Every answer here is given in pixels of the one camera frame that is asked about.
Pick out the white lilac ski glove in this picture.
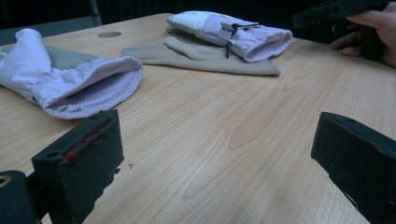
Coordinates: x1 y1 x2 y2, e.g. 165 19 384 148
165 10 293 63
0 27 145 120

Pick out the grey round table grommet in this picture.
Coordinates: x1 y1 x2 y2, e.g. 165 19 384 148
97 31 122 39

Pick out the beige knit glove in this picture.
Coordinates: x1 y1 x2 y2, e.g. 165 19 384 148
120 35 281 77

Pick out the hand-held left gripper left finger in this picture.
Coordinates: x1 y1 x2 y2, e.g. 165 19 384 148
31 108 125 224

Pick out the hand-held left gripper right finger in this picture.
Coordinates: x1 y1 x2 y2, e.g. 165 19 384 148
310 111 396 224

